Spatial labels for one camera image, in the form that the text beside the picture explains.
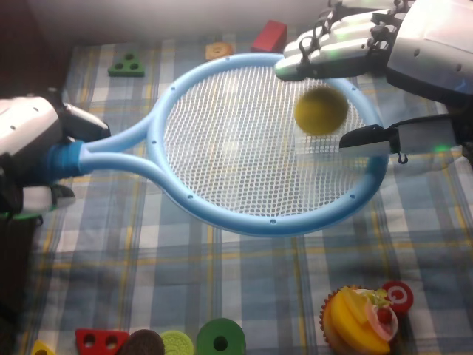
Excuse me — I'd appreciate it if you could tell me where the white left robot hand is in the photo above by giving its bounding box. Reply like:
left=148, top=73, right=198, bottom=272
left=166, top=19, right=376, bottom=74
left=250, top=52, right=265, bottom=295
left=0, top=87, right=112, bottom=223

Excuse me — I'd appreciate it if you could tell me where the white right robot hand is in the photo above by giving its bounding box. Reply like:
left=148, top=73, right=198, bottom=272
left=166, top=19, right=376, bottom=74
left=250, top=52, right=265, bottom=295
left=273, top=0, right=473, bottom=166

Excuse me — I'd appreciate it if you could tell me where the yellow ball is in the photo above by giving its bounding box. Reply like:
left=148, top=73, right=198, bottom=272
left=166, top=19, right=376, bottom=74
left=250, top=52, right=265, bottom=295
left=293, top=87, right=350, bottom=136

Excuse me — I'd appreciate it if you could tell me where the blue toy racket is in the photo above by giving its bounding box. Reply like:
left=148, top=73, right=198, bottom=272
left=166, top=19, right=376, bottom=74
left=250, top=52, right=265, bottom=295
left=47, top=52, right=389, bottom=238

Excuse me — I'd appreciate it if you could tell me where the green triangle block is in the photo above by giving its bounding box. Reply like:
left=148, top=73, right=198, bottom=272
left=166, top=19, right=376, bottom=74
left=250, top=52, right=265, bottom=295
left=107, top=52, right=146, bottom=78

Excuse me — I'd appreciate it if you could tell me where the red rectangular block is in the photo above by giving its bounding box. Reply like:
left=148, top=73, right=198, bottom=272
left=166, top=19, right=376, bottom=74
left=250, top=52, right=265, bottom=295
left=251, top=19, right=289, bottom=53

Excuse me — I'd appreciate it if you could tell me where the blue plaid tablecloth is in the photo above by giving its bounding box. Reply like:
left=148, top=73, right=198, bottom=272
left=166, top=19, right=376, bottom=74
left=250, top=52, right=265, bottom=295
left=14, top=35, right=473, bottom=355

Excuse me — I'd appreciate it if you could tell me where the tan toy biscuit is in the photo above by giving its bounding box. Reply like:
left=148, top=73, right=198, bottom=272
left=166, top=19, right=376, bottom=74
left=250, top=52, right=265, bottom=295
left=205, top=41, right=234, bottom=61

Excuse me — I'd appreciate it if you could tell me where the yellow triangle block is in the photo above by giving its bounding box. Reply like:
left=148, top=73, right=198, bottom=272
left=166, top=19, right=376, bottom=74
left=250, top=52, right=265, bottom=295
left=30, top=339, right=57, bottom=355

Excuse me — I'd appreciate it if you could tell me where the red triangle block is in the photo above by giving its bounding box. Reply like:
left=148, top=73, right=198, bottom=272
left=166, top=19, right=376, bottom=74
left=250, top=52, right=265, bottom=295
left=75, top=328, right=131, bottom=355

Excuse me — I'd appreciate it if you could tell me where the brown chocolate toy cookie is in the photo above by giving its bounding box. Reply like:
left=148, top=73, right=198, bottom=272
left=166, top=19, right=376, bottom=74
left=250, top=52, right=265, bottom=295
left=117, top=328, right=166, bottom=355

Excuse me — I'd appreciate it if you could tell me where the red toy swiss roll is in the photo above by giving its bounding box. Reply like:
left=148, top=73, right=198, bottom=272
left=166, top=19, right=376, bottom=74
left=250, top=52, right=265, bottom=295
left=381, top=280, right=415, bottom=316

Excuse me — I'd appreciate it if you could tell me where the light green toy cookie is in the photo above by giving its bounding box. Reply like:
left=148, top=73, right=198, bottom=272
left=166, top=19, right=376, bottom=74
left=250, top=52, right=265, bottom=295
left=159, top=329, right=195, bottom=355

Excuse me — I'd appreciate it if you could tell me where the yellow fruit toy cupcake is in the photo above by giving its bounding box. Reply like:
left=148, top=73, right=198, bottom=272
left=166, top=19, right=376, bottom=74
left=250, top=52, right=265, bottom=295
left=319, top=284, right=401, bottom=355

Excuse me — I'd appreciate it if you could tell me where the green ring block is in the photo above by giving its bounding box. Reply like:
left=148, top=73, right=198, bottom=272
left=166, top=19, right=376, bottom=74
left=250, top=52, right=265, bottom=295
left=195, top=317, right=247, bottom=355

